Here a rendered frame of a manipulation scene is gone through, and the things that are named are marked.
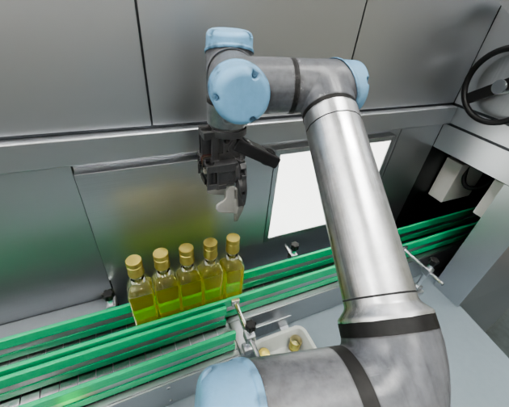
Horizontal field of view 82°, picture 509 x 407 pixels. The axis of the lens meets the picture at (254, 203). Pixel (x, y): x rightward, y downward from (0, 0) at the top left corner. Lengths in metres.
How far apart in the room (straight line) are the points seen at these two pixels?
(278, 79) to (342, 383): 0.34
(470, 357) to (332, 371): 1.02
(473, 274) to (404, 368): 1.02
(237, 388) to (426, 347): 0.17
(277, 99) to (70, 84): 0.40
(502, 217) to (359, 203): 0.90
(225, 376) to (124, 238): 0.59
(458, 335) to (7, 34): 1.43
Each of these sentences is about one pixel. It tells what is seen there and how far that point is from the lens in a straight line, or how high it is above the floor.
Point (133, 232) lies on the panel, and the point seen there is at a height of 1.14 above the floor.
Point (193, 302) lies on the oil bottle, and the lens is 0.82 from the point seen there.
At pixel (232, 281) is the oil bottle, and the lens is 0.81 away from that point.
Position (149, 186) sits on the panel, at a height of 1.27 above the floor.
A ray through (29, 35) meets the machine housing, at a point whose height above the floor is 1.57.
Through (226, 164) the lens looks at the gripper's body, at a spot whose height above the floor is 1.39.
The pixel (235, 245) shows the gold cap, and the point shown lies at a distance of 0.72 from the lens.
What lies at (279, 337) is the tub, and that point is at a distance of 0.96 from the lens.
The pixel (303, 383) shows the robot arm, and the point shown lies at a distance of 0.28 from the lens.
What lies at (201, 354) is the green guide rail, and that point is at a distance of 0.83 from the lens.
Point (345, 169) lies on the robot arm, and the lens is 0.35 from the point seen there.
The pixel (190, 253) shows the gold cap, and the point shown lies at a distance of 0.70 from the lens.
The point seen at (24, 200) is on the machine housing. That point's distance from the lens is 0.79.
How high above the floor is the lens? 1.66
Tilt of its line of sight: 37 degrees down
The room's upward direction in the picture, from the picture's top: 6 degrees clockwise
